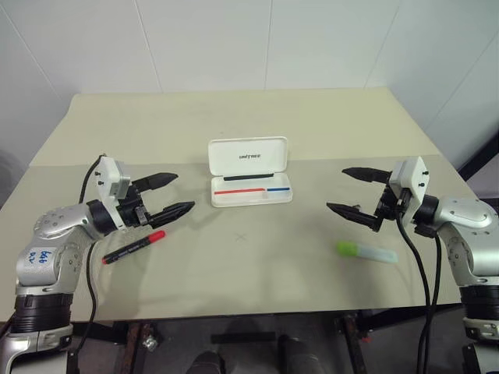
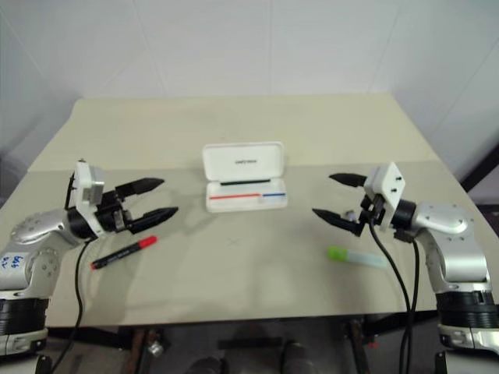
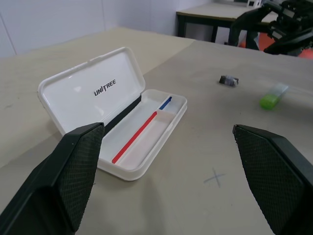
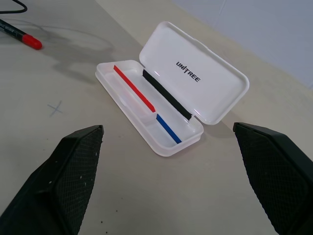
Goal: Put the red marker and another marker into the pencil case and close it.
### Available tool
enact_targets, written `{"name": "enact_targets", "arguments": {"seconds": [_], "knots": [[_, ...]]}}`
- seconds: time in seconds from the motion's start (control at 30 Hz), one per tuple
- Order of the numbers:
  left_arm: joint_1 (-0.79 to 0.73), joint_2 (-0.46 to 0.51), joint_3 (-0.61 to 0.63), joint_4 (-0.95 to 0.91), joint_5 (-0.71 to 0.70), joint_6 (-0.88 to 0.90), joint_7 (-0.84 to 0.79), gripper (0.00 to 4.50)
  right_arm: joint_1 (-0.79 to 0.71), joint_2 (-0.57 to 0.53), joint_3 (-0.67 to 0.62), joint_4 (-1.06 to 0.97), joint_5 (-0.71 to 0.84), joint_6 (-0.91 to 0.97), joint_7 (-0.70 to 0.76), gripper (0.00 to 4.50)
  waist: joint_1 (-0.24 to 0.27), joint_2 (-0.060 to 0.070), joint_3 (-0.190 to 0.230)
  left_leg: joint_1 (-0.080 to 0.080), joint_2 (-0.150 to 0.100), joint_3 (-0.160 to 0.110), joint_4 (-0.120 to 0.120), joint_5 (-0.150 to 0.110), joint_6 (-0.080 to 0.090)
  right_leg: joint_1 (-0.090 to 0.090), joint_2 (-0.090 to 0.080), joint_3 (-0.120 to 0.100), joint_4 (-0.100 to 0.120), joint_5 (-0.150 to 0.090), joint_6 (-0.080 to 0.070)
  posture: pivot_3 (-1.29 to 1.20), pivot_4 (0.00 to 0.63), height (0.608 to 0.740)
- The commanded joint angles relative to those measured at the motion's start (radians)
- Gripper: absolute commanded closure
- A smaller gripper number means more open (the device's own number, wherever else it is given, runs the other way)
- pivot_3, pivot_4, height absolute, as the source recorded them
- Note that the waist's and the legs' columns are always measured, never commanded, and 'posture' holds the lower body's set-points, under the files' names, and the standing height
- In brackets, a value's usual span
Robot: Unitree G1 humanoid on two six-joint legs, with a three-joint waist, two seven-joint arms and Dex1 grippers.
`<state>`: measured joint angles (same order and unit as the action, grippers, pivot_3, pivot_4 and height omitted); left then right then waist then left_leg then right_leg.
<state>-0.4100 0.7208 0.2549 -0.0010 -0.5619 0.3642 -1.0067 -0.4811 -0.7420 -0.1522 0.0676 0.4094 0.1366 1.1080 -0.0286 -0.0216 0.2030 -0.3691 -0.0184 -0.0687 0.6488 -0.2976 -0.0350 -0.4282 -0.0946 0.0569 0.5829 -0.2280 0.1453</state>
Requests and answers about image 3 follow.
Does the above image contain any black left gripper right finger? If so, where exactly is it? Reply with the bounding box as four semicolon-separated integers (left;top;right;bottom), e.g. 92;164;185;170
232;124;313;235

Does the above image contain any white rectangular case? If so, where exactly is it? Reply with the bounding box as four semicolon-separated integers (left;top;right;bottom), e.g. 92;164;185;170
37;46;188;182

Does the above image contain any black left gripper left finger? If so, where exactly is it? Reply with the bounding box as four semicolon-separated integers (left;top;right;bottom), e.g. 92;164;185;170
0;122;105;235

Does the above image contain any red pen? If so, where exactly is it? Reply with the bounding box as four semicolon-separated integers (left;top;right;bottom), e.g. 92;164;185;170
112;111;157;164

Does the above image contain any green capped clear eraser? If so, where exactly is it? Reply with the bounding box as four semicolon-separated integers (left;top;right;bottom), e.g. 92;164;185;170
259;82;290;110

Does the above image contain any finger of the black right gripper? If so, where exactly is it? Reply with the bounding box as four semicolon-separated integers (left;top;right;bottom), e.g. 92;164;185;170
263;28;313;55
231;6;272;32

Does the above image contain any dark framed background table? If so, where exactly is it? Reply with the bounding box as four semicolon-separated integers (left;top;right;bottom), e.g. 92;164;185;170
176;2;272;47

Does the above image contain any blue pen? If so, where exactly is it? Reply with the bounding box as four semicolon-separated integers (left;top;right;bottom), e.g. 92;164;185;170
158;96;173;110

